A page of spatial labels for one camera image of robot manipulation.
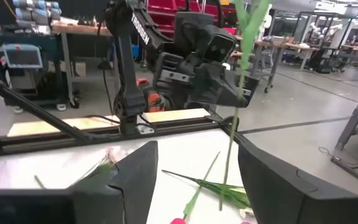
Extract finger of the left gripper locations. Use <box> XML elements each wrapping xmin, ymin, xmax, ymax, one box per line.
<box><xmin>197</xmin><ymin>63</ymin><xmax>249</xmax><ymax>108</ymax></box>
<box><xmin>242</xmin><ymin>75</ymin><xmax>260</xmax><ymax>104</ymax></box>

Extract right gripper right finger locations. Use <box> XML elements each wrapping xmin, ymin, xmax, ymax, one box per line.
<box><xmin>237</xmin><ymin>143</ymin><xmax>357</xmax><ymax>224</ymax></box>

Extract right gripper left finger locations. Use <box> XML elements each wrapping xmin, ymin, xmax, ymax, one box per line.
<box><xmin>73</xmin><ymin>141</ymin><xmax>159</xmax><ymax>224</ymax></box>

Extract orange shop vacuum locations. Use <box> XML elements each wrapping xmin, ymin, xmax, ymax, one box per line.
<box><xmin>135</xmin><ymin>77</ymin><xmax>175</xmax><ymax>113</ymax></box>

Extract long wooden workbench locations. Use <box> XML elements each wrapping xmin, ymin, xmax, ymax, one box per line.
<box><xmin>233</xmin><ymin>34</ymin><xmax>319</xmax><ymax>94</ymax></box>

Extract white humanoid robot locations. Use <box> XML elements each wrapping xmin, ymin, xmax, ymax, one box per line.
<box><xmin>258</xmin><ymin>4</ymin><xmax>273</xmax><ymax>41</ymax></box>

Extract black power strip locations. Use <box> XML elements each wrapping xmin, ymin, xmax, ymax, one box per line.
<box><xmin>330</xmin><ymin>155</ymin><xmax>358</xmax><ymax>180</ymax></box>

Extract red bin shelf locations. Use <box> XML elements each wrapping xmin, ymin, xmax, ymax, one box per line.
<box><xmin>146</xmin><ymin>0</ymin><xmax>239</xmax><ymax>38</ymax></box>

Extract grey metal workbench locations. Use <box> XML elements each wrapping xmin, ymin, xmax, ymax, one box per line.
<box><xmin>334</xmin><ymin>81</ymin><xmax>358</xmax><ymax>152</ymax></box>

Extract wooden workbench, grey legs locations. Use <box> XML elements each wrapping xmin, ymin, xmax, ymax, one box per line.
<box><xmin>51</xmin><ymin>23</ymin><xmax>114</xmax><ymax>109</ymax></box>

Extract black wheeled equipment cart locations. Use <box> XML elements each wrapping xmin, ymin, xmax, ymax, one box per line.
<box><xmin>0</xmin><ymin>29</ymin><xmax>68</xmax><ymax>111</ymax></box>

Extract small blue-framed monitor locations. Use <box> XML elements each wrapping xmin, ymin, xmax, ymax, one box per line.
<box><xmin>0</xmin><ymin>43</ymin><xmax>44</xmax><ymax>69</ymax></box>

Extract black metal table frame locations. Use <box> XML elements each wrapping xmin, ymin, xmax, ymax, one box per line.
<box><xmin>0</xmin><ymin>63</ymin><xmax>251</xmax><ymax>177</ymax></box>

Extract black cage frame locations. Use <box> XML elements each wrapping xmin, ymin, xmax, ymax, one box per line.
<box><xmin>292</xmin><ymin>11</ymin><xmax>358</xmax><ymax>72</ymax></box>

